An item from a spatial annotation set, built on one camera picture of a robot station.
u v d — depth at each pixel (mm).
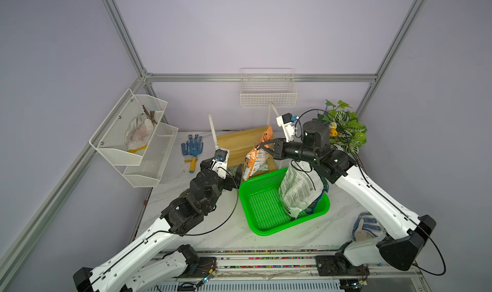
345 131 765
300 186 773
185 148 1117
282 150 566
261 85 943
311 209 856
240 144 874
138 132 782
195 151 1135
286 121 584
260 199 927
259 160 688
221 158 538
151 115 867
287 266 748
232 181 598
